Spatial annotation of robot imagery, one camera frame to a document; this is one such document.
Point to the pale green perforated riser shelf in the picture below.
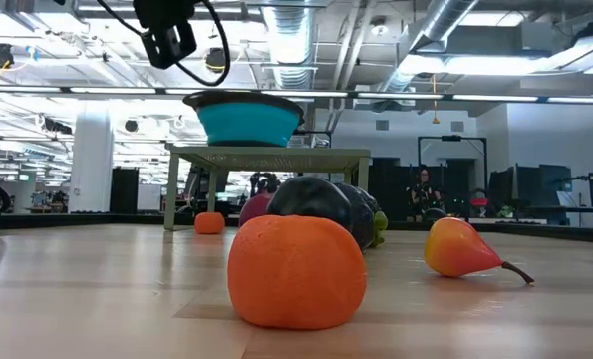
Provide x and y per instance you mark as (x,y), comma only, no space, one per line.
(276,159)

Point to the large orange tangerine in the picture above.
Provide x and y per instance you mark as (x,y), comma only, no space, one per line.
(296,274)

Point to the red object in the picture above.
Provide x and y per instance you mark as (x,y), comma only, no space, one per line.
(479,202)

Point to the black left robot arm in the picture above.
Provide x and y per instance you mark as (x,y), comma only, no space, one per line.
(164,12)

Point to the yellow red pear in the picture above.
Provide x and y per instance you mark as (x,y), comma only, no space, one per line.
(455,249)

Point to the black gantry frame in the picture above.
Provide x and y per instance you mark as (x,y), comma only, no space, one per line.
(451,138)

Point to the black background robot arm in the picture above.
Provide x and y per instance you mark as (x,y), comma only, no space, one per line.
(266,182)

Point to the shiny black plum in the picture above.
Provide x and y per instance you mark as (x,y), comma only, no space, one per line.
(311,199)

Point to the dark purple plum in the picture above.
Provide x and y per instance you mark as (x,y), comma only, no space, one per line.
(372,199)
(361,224)

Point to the person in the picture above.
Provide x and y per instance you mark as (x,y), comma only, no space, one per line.
(425,192)

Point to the small orange tangerine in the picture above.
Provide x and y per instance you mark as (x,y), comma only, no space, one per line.
(209,223)

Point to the silver slanted duct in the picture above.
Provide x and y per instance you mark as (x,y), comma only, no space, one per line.
(440,20)

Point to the black cabinet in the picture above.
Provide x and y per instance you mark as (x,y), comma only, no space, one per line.
(124,192)

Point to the small dark red plum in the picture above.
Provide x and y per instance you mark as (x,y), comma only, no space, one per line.
(256,209)

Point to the white column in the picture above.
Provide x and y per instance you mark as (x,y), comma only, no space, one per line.
(91,159)

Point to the silver ribbed duct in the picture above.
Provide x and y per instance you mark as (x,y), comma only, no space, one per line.
(288,40)

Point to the blue collapsible bowl grey rim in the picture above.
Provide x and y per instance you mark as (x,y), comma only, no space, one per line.
(248,122)

